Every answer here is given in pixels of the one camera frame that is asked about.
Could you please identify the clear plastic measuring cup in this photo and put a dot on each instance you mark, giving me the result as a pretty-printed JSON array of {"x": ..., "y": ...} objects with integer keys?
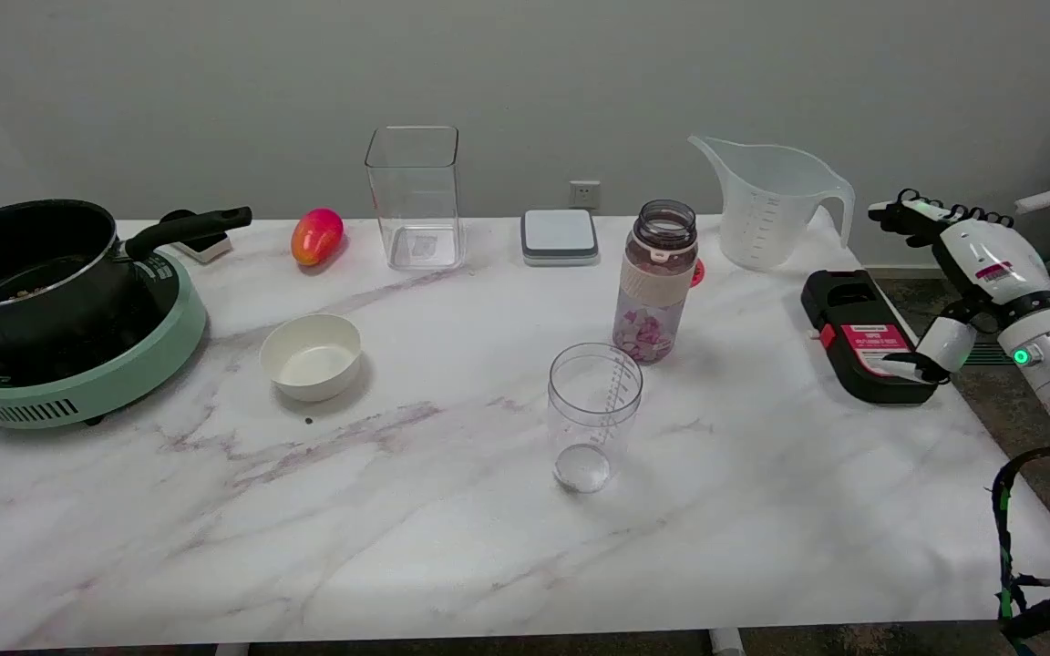
[{"x": 594, "y": 410}]

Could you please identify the white grey square lid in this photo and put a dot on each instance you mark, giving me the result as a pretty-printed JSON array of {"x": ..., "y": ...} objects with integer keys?
[{"x": 560, "y": 235}]

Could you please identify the green induction cooker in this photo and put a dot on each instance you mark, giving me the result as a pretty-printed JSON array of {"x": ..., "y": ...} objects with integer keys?
[{"x": 124, "y": 374}]

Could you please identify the clear bottle with floral print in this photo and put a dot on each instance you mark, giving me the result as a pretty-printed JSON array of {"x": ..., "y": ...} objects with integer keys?
[{"x": 654, "y": 292}]

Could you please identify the white wall socket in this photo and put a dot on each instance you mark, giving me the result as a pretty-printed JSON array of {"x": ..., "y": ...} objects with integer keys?
[{"x": 584, "y": 194}]

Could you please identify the white bowl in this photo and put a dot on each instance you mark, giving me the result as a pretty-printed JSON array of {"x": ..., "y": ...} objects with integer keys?
[{"x": 311, "y": 360}]

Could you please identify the floor vent grille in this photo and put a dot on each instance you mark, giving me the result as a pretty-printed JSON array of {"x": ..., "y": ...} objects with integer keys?
[{"x": 985, "y": 355}]

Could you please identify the clear square storage container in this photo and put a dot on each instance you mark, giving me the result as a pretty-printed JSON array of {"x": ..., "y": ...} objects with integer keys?
[{"x": 416, "y": 210}]

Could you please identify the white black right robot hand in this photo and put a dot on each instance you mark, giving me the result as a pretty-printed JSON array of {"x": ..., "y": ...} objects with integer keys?
[{"x": 990, "y": 260}]

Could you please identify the translucent measuring jug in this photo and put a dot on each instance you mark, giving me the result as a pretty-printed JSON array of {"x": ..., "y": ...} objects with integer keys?
[{"x": 766, "y": 219}]

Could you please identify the black device with pink label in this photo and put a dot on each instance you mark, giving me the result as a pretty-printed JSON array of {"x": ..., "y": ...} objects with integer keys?
[{"x": 853, "y": 342}]

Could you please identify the red yellow mango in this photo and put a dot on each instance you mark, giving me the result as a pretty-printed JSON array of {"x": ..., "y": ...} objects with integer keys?
[{"x": 315, "y": 237}]

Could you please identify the white table leg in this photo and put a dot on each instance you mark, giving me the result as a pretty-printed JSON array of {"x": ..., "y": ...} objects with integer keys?
[
  {"x": 725, "y": 642},
  {"x": 231, "y": 650}
]

